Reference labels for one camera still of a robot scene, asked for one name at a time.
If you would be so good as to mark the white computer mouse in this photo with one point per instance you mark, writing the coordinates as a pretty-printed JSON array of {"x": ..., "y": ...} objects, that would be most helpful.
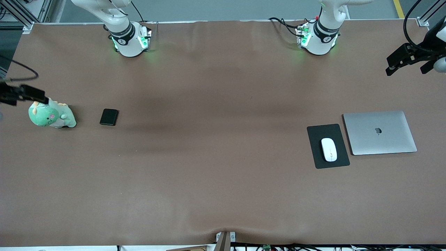
[{"x": 329, "y": 150}]

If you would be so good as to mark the green dinosaur plush toy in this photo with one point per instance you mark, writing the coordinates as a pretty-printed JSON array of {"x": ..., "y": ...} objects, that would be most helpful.
[{"x": 48, "y": 115}]

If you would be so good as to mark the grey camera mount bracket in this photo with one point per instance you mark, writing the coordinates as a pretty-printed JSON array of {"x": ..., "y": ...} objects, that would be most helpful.
[{"x": 225, "y": 242}]

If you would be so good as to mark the silver laptop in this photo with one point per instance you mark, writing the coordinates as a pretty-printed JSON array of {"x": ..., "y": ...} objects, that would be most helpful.
[{"x": 379, "y": 134}]

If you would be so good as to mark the black mouse pad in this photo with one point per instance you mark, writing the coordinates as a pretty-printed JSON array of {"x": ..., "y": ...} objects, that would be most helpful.
[{"x": 315, "y": 153}]

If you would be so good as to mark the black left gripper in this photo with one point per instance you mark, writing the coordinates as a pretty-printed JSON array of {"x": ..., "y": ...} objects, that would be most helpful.
[{"x": 425, "y": 46}]

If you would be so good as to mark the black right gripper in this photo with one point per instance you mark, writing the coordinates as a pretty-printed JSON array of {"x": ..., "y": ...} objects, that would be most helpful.
[{"x": 7, "y": 93}]

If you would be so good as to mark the aluminium frame profile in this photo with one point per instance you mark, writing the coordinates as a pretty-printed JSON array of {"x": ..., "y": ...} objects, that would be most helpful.
[
  {"x": 43, "y": 10},
  {"x": 423, "y": 21}
]

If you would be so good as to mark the black phone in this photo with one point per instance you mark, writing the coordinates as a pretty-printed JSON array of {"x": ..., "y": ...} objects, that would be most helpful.
[{"x": 109, "y": 117}]

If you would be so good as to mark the brown table cover mat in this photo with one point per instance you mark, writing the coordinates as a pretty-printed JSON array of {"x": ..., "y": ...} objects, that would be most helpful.
[{"x": 223, "y": 191}]

